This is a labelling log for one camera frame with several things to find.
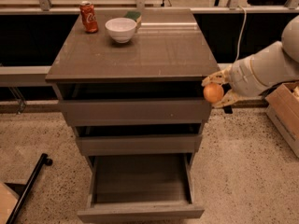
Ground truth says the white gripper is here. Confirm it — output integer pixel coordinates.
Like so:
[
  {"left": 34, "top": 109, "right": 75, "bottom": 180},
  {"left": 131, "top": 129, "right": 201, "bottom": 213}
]
[{"left": 202, "top": 57, "right": 265, "bottom": 108}]

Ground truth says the orange fruit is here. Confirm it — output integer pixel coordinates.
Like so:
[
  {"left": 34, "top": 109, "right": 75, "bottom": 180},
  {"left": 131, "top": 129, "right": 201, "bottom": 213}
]
[{"left": 204, "top": 83, "right": 224, "bottom": 104}]

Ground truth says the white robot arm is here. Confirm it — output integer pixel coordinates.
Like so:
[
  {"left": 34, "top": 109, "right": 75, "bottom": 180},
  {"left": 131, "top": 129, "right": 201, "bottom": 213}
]
[{"left": 202, "top": 16, "right": 299, "bottom": 108}]

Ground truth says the grey middle drawer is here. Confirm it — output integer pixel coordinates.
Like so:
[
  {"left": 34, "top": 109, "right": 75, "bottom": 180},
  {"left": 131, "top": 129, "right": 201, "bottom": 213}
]
[{"left": 76, "top": 123, "right": 202, "bottom": 156}]

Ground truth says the grey drawer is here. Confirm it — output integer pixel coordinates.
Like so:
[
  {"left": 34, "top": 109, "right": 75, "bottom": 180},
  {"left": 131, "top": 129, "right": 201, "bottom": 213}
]
[
  {"left": 78, "top": 154, "right": 204, "bottom": 224},
  {"left": 59, "top": 81, "right": 211, "bottom": 126},
  {"left": 76, "top": 123, "right": 202, "bottom": 156}
]

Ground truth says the grey drawer cabinet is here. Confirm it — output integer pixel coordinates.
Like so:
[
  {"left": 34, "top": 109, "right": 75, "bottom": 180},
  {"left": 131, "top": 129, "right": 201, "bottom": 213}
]
[{"left": 51, "top": 9, "right": 217, "bottom": 165}]

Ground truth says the grey bottom drawer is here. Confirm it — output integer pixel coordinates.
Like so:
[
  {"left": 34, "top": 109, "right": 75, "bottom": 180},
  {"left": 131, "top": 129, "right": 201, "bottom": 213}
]
[{"left": 78, "top": 154, "right": 204, "bottom": 224}]

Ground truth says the grey top drawer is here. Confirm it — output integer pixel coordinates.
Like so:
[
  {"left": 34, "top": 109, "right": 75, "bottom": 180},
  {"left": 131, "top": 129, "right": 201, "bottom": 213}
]
[{"left": 59, "top": 81, "right": 211, "bottom": 126}]

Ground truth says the black table leg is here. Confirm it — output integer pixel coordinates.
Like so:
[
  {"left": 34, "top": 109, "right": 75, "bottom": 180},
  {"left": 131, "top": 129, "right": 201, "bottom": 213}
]
[{"left": 223, "top": 84, "right": 233, "bottom": 114}]

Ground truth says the cardboard box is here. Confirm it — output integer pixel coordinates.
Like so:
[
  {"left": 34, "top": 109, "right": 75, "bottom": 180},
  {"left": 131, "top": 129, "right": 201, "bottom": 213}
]
[{"left": 266, "top": 81, "right": 299, "bottom": 157}]

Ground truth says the green yellow sponge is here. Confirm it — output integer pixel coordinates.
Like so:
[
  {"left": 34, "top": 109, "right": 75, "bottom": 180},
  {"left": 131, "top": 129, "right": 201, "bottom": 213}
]
[{"left": 124, "top": 11, "right": 141, "bottom": 28}]

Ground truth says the white ceramic bowl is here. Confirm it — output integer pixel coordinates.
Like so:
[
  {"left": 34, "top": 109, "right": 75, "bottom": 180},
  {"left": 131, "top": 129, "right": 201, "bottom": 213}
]
[{"left": 105, "top": 18, "right": 136, "bottom": 43}]

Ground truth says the red soda can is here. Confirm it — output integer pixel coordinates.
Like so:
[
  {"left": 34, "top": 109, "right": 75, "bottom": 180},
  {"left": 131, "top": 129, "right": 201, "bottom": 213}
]
[{"left": 79, "top": 1, "right": 98, "bottom": 33}]

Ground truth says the black metal leg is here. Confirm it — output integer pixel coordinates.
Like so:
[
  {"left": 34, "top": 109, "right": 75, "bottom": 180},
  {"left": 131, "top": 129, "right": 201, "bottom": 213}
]
[{"left": 6, "top": 153, "right": 52, "bottom": 224}]

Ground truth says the wooden board corner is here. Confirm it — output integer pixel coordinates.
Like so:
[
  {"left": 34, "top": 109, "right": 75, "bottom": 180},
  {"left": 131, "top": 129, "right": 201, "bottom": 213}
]
[{"left": 0, "top": 182, "right": 19, "bottom": 224}]

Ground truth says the white cable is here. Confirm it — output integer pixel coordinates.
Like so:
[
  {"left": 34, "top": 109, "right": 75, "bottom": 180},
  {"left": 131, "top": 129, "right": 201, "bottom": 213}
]
[{"left": 234, "top": 5, "right": 248, "bottom": 63}]

